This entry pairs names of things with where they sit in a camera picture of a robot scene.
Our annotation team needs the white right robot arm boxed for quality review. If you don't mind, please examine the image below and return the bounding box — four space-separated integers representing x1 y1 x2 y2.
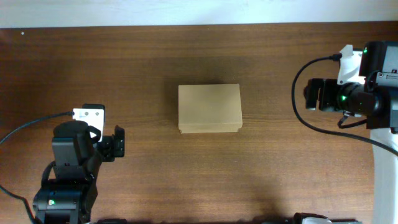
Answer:
296 41 397 223

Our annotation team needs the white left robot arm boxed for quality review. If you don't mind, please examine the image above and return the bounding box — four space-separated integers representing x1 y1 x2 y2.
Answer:
33 120 125 223

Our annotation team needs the cardboard box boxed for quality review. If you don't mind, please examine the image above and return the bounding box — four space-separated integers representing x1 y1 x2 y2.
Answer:
178 84 243 134

